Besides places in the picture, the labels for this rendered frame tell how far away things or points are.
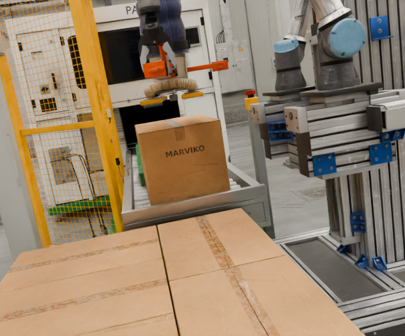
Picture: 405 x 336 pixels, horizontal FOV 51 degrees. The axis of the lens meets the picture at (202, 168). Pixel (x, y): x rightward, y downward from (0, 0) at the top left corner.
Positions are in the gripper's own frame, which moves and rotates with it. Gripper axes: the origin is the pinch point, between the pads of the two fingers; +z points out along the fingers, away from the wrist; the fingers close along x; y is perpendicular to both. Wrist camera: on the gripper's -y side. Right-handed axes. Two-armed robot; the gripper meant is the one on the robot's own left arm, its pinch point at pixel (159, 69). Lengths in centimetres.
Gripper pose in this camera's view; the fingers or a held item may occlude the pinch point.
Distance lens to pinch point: 152.7
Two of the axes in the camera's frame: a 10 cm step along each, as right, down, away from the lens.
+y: -0.1, -2.0, 9.8
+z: 1.5, 9.7, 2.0
